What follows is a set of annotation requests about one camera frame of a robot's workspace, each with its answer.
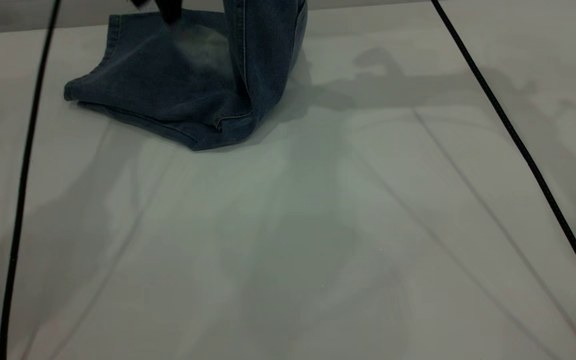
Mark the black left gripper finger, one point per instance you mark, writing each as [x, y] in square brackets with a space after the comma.
[169, 10]
[139, 2]

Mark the blue denim pants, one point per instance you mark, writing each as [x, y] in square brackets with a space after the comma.
[168, 90]

